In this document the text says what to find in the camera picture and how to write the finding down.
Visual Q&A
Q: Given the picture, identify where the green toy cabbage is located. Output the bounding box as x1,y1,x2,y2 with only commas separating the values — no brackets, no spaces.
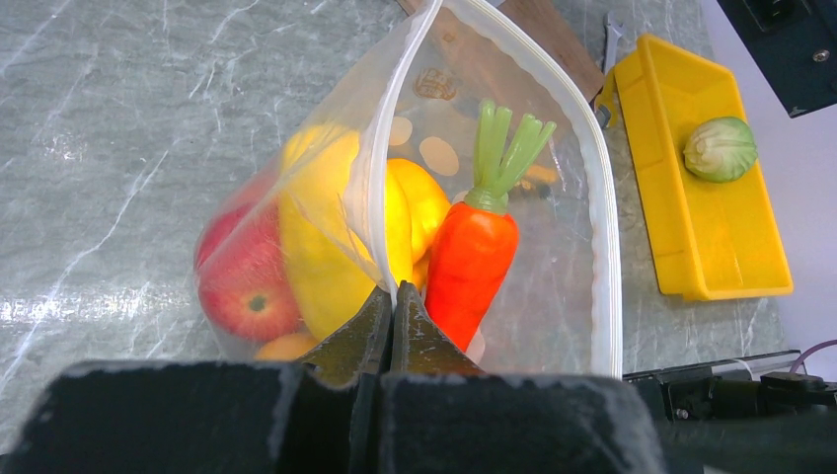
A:
683,117,759,183

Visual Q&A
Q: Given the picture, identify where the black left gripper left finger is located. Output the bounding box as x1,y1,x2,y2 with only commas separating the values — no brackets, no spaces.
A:
1,289,393,473

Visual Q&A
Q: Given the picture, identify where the wooden board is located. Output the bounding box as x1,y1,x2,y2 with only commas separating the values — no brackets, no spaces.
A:
395,0,606,106

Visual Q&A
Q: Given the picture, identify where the orange toy fruit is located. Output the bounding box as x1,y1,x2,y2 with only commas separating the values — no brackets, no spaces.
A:
254,333,319,361

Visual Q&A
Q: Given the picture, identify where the yellow plastic tray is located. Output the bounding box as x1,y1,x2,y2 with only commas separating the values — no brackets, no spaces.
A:
608,34,794,300

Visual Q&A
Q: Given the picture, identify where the dark grey server chassis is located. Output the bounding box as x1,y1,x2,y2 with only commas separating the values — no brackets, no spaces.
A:
718,0,836,118

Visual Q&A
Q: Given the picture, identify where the clear dotted zip bag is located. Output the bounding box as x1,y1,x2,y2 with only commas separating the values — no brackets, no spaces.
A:
205,1,622,378

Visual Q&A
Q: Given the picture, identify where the yellow toy bell pepper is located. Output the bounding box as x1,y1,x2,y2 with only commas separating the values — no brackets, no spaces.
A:
387,158,451,290

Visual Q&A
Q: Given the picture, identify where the orange toy carrot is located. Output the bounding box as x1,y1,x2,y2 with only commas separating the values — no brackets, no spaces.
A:
424,100,557,352

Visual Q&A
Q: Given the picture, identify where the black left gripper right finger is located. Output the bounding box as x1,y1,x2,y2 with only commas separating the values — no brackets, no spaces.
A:
379,281,664,473

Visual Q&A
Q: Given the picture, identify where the silver open-end wrench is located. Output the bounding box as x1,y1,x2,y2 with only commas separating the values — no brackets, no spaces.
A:
602,10,625,75

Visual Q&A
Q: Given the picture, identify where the red toy apple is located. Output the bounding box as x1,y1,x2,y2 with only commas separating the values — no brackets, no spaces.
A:
193,202,301,343

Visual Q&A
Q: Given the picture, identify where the yellow handled screwdriver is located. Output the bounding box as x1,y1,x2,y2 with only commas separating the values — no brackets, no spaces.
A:
521,164,559,186

